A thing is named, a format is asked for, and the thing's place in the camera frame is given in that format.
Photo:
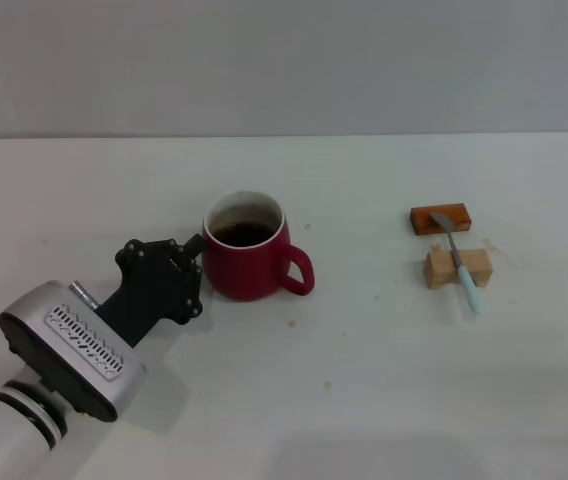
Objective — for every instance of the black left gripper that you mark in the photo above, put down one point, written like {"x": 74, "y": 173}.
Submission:
{"x": 154, "y": 285}

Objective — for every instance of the red ceramic cup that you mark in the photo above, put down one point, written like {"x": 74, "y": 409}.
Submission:
{"x": 249, "y": 272}

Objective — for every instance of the dark coffee liquid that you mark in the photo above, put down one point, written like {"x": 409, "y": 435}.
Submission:
{"x": 243, "y": 234}

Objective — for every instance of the left wrist metal connector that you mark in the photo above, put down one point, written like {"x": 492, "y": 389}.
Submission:
{"x": 83, "y": 294}

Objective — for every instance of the light notched wooden block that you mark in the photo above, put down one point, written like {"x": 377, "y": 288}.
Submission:
{"x": 439, "y": 270}

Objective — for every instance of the reddish brown wooden block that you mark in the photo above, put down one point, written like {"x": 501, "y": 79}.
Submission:
{"x": 456, "y": 215}

